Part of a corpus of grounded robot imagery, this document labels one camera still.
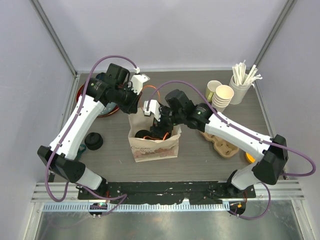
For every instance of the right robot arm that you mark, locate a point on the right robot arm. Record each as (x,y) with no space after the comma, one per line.
(269,159)

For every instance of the orange bowl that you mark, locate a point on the orange bowl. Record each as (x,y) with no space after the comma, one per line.
(249,158)

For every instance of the yellow-green mug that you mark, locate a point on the yellow-green mug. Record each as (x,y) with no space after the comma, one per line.
(211,89)

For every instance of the red round tray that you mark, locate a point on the red round tray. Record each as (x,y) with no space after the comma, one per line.
(101,115)

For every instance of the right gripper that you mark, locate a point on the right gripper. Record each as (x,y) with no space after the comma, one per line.
(157,128)

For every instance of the teal mug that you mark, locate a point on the teal mug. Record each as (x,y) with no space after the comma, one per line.
(82,148)

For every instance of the stack of paper cups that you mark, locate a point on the stack of paper cups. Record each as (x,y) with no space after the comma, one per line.
(222,97)

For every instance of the stack of black lids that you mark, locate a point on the stack of black lids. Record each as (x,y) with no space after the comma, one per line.
(93,141)

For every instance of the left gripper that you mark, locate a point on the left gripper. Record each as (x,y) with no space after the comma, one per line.
(134,103)

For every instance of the bundle of wrapped straws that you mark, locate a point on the bundle of wrapped straws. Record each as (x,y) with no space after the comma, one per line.
(242,79)

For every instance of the brown paper bag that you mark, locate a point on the brown paper bag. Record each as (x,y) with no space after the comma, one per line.
(149,148)

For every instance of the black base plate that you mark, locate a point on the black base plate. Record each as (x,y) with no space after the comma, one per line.
(174,192)

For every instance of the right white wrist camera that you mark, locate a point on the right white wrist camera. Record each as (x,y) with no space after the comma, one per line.
(152,108)

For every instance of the white straw holder cup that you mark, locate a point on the white straw holder cup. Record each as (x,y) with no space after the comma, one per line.
(239,91)

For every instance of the blue ceramic plate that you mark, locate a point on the blue ceramic plate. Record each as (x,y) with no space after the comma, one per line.
(109,107)

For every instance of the aluminium rail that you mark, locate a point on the aluminium rail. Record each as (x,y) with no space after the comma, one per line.
(78,199)

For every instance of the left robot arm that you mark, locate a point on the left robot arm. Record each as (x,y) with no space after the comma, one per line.
(61,153)

